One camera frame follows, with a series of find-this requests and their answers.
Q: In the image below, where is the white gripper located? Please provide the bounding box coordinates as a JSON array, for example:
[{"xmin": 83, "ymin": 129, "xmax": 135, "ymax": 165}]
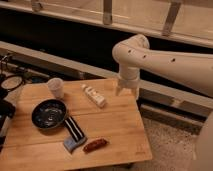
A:
[{"xmin": 115, "ymin": 76, "xmax": 140, "ymax": 100}]

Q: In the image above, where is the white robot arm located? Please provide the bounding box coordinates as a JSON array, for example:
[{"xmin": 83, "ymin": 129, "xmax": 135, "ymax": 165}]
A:
[{"xmin": 112, "ymin": 34, "xmax": 213, "ymax": 171}]

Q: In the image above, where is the white plastic bottle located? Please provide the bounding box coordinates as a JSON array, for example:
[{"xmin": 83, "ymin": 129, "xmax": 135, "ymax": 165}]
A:
[{"xmin": 82, "ymin": 84, "xmax": 106, "ymax": 108}]

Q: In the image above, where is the wooden board table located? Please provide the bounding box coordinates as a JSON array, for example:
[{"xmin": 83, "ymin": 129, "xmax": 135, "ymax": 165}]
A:
[{"xmin": 0, "ymin": 79, "xmax": 152, "ymax": 171}]

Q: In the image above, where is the brown sausage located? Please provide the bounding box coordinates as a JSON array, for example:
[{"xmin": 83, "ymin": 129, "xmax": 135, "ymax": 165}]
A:
[{"xmin": 83, "ymin": 139, "xmax": 108, "ymax": 153}]

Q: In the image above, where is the blue black striped sponge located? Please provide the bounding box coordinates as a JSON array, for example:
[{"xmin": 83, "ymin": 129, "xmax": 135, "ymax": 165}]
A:
[{"xmin": 63, "ymin": 116, "xmax": 87, "ymax": 153}]

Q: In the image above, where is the white paper cup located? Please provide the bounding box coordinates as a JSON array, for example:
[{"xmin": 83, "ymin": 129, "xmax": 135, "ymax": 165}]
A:
[{"xmin": 47, "ymin": 78, "xmax": 64, "ymax": 99}]

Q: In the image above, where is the dark blue bowl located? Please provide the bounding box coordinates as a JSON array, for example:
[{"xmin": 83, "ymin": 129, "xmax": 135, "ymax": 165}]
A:
[{"xmin": 31, "ymin": 99, "xmax": 67, "ymax": 129}]

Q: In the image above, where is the round black framed dish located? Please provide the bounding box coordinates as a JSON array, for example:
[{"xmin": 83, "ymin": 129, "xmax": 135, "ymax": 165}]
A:
[{"xmin": 0, "ymin": 75, "xmax": 24, "ymax": 92}]

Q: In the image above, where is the black device at left edge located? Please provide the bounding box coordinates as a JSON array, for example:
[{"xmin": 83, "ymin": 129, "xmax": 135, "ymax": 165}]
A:
[{"xmin": 0, "ymin": 100, "xmax": 16, "ymax": 151}]

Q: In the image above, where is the black cable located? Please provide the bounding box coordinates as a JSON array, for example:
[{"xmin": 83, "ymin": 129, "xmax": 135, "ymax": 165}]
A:
[{"xmin": 0, "ymin": 53, "xmax": 29, "ymax": 79}]

